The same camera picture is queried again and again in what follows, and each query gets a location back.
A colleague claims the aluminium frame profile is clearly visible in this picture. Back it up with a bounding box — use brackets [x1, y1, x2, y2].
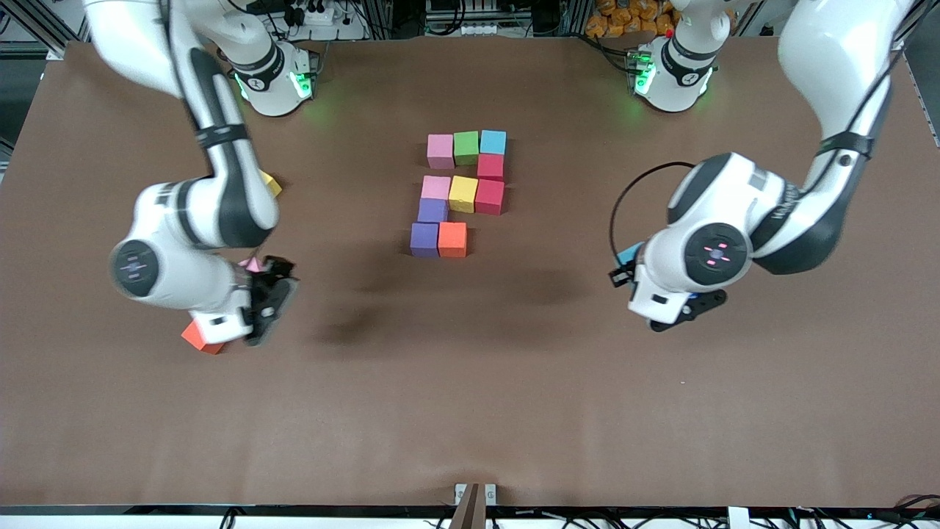
[0, 0, 93, 60]
[880, 0, 940, 54]

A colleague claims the black cable bundle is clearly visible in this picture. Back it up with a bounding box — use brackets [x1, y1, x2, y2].
[890, 494, 940, 525]

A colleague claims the brown pointed pole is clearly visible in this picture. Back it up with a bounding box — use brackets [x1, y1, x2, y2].
[449, 483, 488, 529]

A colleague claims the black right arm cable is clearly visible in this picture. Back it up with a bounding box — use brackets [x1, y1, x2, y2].
[158, 0, 221, 148]

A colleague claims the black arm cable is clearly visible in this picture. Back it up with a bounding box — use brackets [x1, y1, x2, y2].
[608, 0, 919, 259]
[158, 0, 221, 148]

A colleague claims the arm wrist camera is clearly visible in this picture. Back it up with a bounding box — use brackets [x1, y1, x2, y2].
[246, 276, 300, 348]
[650, 289, 729, 334]

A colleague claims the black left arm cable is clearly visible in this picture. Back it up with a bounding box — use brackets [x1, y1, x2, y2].
[608, 0, 919, 259]

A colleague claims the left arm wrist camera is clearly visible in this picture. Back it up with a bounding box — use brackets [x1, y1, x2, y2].
[650, 289, 729, 334]

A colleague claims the brown paper table cover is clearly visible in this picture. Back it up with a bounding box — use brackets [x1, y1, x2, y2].
[0, 35, 940, 509]

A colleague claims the orange foam cube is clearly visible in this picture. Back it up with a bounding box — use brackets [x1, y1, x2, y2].
[181, 321, 225, 356]
[438, 222, 469, 259]

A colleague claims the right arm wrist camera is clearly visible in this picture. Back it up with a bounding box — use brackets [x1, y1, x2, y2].
[246, 276, 300, 348]

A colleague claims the grey equipment box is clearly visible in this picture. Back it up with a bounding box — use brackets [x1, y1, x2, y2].
[426, 0, 531, 37]

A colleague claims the black table edge rail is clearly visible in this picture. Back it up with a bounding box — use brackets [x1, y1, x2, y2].
[0, 504, 940, 516]

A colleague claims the pile of orange objects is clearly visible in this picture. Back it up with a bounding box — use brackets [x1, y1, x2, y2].
[585, 0, 676, 39]

